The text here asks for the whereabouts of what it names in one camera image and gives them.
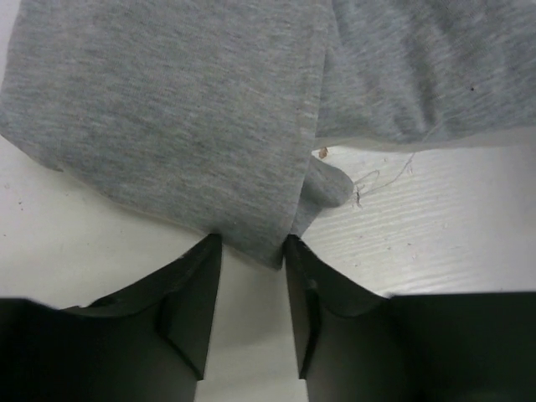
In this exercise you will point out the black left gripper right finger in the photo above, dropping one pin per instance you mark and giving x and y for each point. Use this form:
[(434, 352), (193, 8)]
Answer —
[(354, 345)]

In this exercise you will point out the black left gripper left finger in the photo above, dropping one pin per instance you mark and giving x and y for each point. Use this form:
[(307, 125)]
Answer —
[(146, 342)]

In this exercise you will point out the grey tank top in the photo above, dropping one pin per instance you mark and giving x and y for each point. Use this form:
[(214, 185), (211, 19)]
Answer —
[(205, 113)]

